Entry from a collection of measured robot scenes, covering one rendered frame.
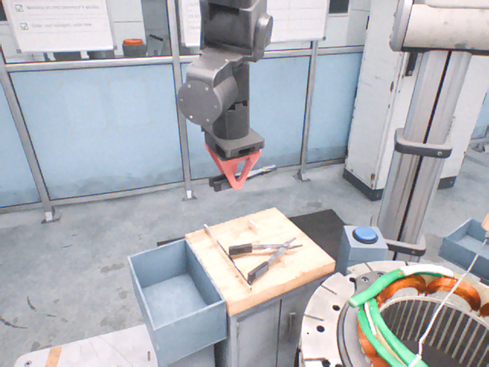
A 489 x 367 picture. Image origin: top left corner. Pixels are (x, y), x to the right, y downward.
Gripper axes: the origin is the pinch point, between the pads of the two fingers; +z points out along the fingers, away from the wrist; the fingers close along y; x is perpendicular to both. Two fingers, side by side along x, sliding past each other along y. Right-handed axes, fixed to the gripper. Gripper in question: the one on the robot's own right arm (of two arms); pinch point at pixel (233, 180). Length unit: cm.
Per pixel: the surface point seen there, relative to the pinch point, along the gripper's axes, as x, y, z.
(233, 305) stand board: -7.8, 15.0, 10.7
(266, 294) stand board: -2.2, 15.0, 11.7
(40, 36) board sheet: -25, -196, 9
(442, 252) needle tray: 33.3, 19.7, 15.6
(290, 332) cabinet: 2.8, 15.7, 24.1
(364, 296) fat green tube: 3.0, 27.7, 0.7
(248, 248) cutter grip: -1.2, 7.6, 8.9
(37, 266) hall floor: -65, -144, 125
